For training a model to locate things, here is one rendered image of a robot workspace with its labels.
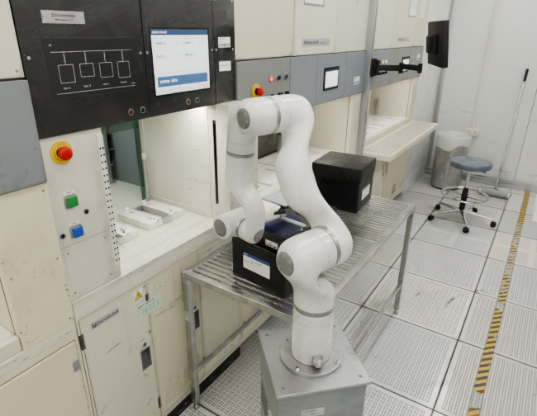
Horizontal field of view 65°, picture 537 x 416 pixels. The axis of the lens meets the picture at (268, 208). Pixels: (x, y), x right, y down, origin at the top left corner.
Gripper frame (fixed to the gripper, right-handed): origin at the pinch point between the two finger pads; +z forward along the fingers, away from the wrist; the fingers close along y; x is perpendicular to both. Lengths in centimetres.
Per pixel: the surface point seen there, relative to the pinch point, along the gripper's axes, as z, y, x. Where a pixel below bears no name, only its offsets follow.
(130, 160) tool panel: 3, -109, -5
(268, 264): -13.4, 6.3, -18.8
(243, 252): -13.3, -7.0, -18.4
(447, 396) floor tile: 64, 60, -105
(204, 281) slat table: -24.7, -17.4, -30.7
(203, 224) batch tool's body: -5.3, -39.6, -19.4
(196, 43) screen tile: -10, -34, 57
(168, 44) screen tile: -24, -32, 56
